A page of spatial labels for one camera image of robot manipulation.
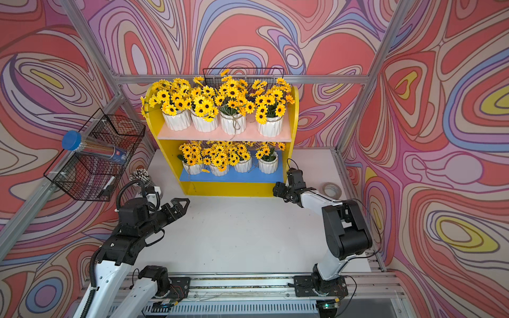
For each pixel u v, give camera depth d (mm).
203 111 599
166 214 630
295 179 747
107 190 729
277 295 734
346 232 466
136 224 526
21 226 532
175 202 647
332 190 991
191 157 806
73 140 631
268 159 863
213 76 865
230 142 825
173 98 616
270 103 566
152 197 643
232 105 614
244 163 868
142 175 853
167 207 627
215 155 790
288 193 747
